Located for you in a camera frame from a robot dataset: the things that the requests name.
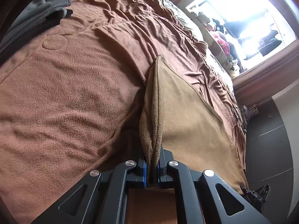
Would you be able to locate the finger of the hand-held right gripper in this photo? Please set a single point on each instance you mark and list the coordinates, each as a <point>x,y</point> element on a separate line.
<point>254,196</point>

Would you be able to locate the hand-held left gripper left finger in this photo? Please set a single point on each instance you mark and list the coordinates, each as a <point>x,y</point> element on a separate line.
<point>144,175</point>

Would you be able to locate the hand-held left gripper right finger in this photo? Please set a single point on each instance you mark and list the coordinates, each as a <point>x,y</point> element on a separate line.
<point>163,177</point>

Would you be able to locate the brown printed t-shirt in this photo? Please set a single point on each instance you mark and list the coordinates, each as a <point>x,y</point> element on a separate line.
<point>186,121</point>

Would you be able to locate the brown fleece blanket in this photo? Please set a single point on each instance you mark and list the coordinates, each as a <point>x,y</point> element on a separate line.
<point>70,98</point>

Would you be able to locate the pile of plush toys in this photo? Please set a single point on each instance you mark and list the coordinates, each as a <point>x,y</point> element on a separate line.
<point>222,46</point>

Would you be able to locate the bright window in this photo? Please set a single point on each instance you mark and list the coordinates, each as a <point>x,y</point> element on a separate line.
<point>245,4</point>

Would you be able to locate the grey folded garment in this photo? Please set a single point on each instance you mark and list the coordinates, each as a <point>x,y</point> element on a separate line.
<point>30,21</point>

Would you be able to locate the wooden window frame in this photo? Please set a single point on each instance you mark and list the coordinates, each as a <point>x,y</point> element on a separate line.
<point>264,79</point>

